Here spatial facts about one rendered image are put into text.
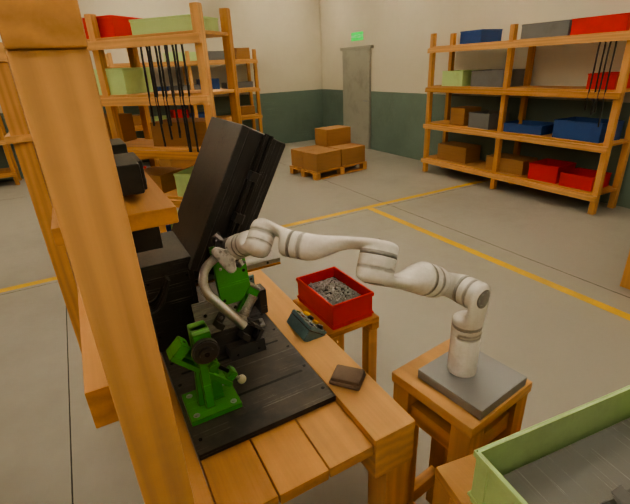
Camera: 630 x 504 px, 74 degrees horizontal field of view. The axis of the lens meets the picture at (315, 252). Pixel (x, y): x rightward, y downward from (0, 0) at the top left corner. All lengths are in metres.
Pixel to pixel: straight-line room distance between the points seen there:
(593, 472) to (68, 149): 1.34
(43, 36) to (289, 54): 10.72
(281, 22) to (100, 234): 10.70
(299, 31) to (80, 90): 10.88
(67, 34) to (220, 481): 1.00
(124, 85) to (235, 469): 3.69
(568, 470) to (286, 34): 10.71
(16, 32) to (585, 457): 1.46
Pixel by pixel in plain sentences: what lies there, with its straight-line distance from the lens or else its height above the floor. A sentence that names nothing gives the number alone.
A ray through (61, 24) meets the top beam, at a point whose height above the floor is 1.88.
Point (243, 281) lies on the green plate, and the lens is 1.51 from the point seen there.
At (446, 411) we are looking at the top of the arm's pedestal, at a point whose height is 0.85.
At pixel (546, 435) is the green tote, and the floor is 0.92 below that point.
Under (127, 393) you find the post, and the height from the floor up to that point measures 1.31.
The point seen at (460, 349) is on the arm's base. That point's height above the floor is 0.99.
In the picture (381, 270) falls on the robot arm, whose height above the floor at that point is 1.38.
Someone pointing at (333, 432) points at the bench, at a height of 0.88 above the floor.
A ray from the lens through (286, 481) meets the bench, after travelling 1.19.
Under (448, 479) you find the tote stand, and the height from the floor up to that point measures 0.79.
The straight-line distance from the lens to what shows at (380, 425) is 1.27.
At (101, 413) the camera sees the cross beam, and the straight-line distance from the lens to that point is 0.97.
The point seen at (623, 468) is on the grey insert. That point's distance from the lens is 1.44.
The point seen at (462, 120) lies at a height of 0.93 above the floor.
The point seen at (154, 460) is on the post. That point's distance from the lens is 0.94.
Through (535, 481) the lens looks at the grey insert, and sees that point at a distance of 1.31.
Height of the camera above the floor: 1.82
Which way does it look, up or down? 24 degrees down
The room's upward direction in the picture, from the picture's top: 3 degrees counter-clockwise
